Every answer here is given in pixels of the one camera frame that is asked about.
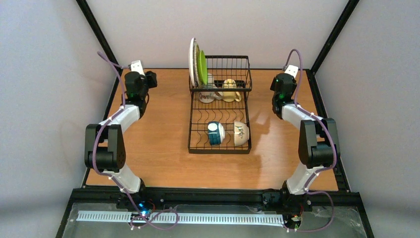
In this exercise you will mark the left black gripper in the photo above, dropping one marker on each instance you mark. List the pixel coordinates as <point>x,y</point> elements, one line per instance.
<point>139,78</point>

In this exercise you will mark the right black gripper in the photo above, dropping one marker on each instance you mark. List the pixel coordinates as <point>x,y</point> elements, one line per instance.
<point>284,79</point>

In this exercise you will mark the blue striped white plate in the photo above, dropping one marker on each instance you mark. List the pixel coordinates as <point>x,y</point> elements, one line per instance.
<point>191,59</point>

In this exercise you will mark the green plate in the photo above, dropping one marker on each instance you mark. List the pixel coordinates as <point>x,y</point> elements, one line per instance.
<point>202,68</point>

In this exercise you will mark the woven bamboo tray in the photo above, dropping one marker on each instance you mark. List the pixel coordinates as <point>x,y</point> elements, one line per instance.
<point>195,64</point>

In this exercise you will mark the yellow handled white mug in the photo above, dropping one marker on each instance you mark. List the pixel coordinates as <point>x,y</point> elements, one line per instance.
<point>229,95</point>

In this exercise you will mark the tall seashell mug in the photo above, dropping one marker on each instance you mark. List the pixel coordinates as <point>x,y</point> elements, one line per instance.
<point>210,96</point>

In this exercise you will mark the black wire dish rack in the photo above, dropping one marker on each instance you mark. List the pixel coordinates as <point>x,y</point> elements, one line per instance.
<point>222,68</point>

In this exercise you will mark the white bowl with dark base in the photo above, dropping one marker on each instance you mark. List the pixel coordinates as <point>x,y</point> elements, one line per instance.
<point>216,133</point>

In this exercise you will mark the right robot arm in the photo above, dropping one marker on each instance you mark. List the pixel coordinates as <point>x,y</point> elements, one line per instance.
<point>318,147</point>

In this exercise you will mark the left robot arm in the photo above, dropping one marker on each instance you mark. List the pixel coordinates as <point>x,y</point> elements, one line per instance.
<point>104,145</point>

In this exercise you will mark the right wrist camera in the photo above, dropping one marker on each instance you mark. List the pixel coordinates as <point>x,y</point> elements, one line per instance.
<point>291,70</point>

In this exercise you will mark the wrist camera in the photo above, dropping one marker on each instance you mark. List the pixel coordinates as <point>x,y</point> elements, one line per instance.
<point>291,70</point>
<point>136,66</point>

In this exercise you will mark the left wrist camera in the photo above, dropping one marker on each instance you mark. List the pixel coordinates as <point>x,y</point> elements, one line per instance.
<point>136,66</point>

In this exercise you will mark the left black corner post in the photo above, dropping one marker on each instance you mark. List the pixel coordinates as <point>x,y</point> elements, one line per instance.
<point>87,12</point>

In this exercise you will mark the black corner post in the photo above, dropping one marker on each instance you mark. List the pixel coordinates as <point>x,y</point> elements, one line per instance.
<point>334,34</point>
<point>87,12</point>

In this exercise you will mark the right black corner post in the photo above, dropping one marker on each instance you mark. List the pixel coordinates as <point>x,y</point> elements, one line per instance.
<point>334,34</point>

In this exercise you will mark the black aluminium base frame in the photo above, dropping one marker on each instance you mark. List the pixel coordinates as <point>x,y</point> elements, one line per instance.
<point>266,199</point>

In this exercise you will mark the white slotted cable duct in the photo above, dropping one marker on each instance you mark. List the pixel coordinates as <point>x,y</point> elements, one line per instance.
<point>182,218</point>

